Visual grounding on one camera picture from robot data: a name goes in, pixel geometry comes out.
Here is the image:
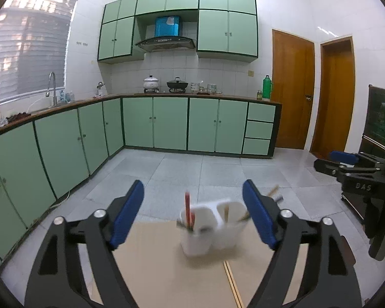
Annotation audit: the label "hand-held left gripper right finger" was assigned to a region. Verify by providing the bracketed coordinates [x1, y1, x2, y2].
[242, 179, 362, 308]

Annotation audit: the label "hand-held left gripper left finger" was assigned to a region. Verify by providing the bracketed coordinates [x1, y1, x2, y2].
[25, 180, 145, 308]

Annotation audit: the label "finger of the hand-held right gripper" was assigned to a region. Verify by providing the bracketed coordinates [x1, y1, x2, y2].
[314, 159, 347, 175]
[329, 151, 360, 164]

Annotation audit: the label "white two-compartment utensil holder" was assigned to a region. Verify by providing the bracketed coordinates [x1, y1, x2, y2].
[176, 198, 249, 257]

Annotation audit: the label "black cabinet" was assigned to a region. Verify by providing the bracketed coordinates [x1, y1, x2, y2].
[340, 85, 385, 222]

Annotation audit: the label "plain wooden door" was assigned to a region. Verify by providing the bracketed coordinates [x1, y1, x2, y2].
[310, 36, 355, 157]

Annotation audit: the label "green thermos flask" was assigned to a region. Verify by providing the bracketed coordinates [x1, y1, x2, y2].
[262, 75, 273, 99]

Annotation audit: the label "green kitchen base cabinets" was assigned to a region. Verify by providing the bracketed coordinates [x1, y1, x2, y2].
[0, 94, 282, 260]

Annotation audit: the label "white cooking pot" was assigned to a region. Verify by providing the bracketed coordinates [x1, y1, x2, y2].
[143, 75, 160, 93]

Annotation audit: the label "black wok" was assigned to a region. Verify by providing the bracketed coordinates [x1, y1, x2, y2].
[166, 77, 189, 93]

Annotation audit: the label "metal kitchen faucet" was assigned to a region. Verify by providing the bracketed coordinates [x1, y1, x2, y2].
[45, 71, 59, 106]

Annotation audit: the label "range hood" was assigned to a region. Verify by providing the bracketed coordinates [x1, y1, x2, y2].
[135, 36, 196, 53]

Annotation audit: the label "blue box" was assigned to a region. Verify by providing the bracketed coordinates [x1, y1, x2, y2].
[155, 15, 182, 36]

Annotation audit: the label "window with blinds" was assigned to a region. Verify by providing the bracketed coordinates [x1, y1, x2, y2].
[0, 0, 80, 105]

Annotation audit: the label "wooden door with handle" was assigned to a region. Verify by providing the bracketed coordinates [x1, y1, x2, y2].
[272, 29, 315, 151]

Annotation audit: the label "green kitchen wall cabinets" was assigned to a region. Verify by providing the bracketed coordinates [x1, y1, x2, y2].
[97, 0, 259, 64]

